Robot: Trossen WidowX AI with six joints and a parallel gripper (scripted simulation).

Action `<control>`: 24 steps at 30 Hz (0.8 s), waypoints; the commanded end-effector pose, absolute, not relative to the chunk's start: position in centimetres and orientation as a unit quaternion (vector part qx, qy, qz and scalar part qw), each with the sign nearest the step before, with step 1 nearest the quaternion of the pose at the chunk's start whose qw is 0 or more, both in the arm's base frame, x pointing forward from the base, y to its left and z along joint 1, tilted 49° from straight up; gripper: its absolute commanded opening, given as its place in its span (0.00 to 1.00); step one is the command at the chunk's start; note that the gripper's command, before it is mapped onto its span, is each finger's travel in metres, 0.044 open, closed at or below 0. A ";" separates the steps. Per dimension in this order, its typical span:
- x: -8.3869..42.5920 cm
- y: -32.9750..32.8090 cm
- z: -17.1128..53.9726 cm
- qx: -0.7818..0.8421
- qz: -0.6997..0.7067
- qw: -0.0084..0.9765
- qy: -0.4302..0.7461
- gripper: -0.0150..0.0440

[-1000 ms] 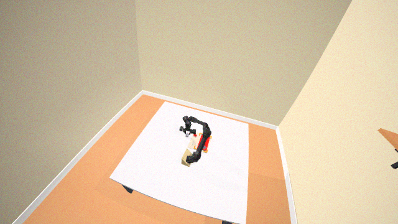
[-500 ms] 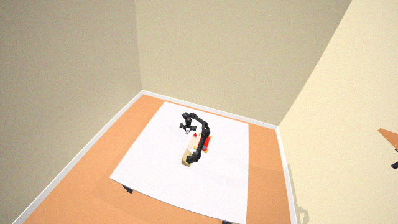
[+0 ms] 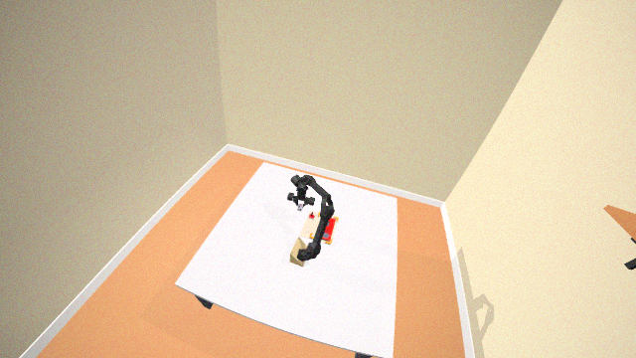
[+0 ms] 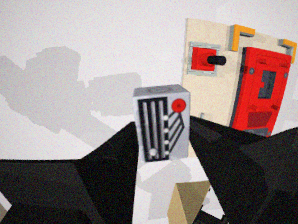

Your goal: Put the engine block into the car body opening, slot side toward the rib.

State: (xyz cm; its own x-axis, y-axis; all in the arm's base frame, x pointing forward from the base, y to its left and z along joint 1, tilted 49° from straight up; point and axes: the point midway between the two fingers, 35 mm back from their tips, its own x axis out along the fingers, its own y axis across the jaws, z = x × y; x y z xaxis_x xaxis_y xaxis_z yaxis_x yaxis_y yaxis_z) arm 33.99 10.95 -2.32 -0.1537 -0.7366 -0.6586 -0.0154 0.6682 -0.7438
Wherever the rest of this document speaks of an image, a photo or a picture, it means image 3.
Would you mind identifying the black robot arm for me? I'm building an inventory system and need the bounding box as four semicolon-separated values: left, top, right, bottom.
290;174;335;262

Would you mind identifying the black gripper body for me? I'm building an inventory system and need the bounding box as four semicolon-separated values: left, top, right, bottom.
286;191;315;206

